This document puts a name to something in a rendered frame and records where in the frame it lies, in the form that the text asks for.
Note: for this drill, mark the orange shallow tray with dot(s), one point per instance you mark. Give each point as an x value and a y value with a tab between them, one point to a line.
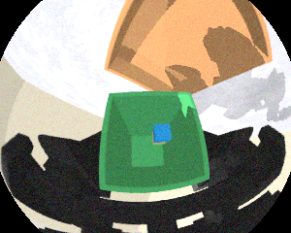
187	45

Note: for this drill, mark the small blue block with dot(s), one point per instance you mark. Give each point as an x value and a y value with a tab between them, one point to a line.
161	133

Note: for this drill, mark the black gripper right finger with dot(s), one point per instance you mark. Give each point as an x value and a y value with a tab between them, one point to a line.
218	147

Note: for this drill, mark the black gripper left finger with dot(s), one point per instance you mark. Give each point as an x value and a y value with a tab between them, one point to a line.
83	154

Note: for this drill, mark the green square cup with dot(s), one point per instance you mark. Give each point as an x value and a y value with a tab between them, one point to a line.
128	159

